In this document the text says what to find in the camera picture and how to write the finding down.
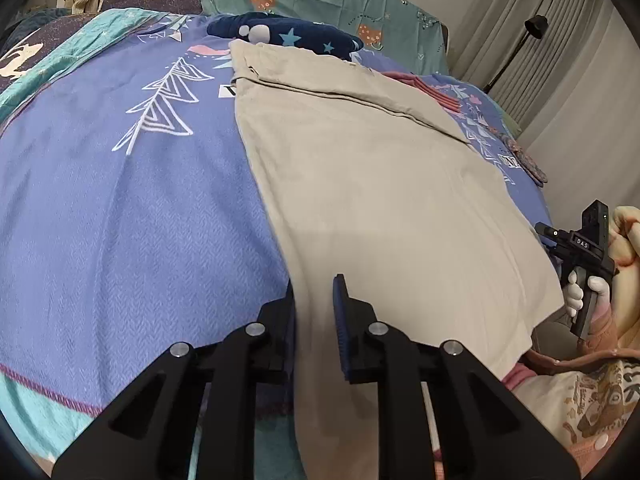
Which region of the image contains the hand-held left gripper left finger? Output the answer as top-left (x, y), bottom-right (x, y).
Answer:
top-left (51, 279), bottom-right (298, 480)

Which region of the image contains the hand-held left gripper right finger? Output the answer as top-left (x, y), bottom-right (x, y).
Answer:
top-left (332, 274), bottom-right (582, 480)

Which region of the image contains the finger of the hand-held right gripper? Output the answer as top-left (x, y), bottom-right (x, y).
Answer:
top-left (534, 221), bottom-right (572, 257)

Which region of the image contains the beige shirt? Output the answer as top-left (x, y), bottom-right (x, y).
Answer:
top-left (228, 40), bottom-right (565, 480)

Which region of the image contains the person's right forearm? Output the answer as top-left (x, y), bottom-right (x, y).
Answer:
top-left (580, 305), bottom-right (626, 361)

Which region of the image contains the person's right hand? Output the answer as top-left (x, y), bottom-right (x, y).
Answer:
top-left (564, 276), bottom-right (609, 320)

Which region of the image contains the floral patterned cloth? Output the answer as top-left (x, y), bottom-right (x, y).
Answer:
top-left (492, 129), bottom-right (550, 186)

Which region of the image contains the green bed sheet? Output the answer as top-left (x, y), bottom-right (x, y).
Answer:
top-left (499, 109), bottom-right (524, 137)

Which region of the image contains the grey curtain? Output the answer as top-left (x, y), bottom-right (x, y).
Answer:
top-left (445, 0), bottom-right (640, 221)

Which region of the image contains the pink folded cloth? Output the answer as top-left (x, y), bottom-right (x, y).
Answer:
top-left (382, 71), bottom-right (462, 112)

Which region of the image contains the blue printed blanket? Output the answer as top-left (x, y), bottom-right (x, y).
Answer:
top-left (0, 9), bottom-right (556, 480)

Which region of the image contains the black floor lamp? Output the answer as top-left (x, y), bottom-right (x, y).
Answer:
top-left (482, 14), bottom-right (550, 95)

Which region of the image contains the navy star-print plush cloth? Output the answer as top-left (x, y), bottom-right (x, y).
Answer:
top-left (206, 11), bottom-right (365, 61)

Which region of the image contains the teal navy printed blanket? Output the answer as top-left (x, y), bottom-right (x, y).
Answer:
top-left (0, 7), bottom-right (193, 128)

